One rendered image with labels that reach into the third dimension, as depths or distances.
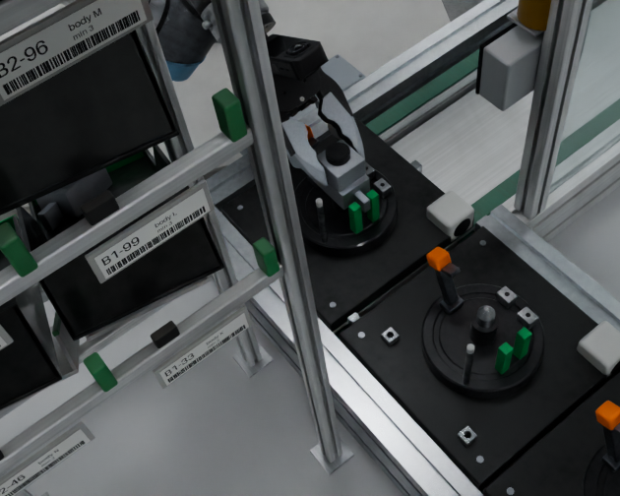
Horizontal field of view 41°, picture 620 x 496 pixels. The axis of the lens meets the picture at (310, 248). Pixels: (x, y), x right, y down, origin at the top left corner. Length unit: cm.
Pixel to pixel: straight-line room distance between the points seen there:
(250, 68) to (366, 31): 102
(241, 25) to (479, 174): 78
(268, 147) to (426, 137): 73
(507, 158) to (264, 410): 49
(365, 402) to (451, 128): 47
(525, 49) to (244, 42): 48
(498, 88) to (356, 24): 63
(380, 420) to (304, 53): 42
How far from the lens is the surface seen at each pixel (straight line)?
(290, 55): 96
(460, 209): 108
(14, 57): 41
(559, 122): 99
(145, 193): 52
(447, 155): 123
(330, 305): 103
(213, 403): 112
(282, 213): 60
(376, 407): 99
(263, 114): 54
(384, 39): 149
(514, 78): 92
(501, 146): 125
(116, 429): 114
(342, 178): 100
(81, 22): 42
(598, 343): 100
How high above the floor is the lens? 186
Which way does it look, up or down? 56 degrees down
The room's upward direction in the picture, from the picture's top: 10 degrees counter-clockwise
